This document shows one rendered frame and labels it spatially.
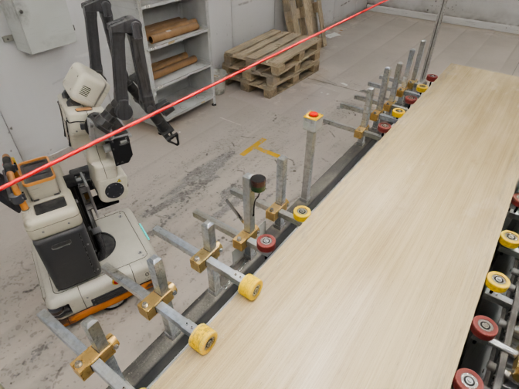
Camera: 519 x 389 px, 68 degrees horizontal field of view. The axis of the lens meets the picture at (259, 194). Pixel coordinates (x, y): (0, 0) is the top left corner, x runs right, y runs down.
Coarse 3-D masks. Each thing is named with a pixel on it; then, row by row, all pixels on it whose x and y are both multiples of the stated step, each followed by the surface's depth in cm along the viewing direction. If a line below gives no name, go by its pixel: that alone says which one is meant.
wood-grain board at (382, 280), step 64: (448, 128) 236; (512, 128) 236; (384, 192) 186; (448, 192) 186; (512, 192) 186; (320, 256) 154; (384, 256) 154; (448, 256) 154; (256, 320) 131; (320, 320) 131; (384, 320) 131; (448, 320) 131; (192, 384) 114; (256, 384) 114; (320, 384) 114; (384, 384) 114; (448, 384) 114
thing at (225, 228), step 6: (198, 210) 181; (198, 216) 179; (204, 216) 178; (210, 216) 178; (216, 222) 175; (222, 222) 175; (216, 228) 175; (222, 228) 172; (228, 228) 172; (234, 228) 172; (228, 234) 172; (234, 234) 169; (252, 240) 166; (252, 246) 165; (264, 252) 162; (270, 252) 163
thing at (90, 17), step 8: (88, 0) 190; (96, 0) 188; (104, 0) 188; (88, 8) 186; (96, 8) 188; (88, 16) 189; (96, 16) 191; (88, 24) 191; (96, 24) 193; (88, 32) 193; (96, 32) 195; (88, 40) 196; (96, 40) 197; (88, 48) 199; (96, 48) 199; (96, 56) 201; (96, 64) 203
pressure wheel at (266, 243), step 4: (260, 236) 161; (264, 236) 161; (268, 236) 161; (272, 236) 161; (256, 240) 160; (260, 240) 160; (264, 240) 159; (268, 240) 160; (272, 240) 160; (256, 244) 160; (260, 244) 158; (264, 244) 158; (268, 244) 158; (272, 244) 158; (260, 248) 158; (264, 248) 157; (268, 248) 157; (272, 248) 158
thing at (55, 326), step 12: (48, 312) 126; (48, 324) 123; (60, 324) 123; (60, 336) 119; (72, 336) 119; (72, 348) 116; (84, 348) 116; (96, 372) 112; (108, 372) 111; (108, 384) 110; (120, 384) 108
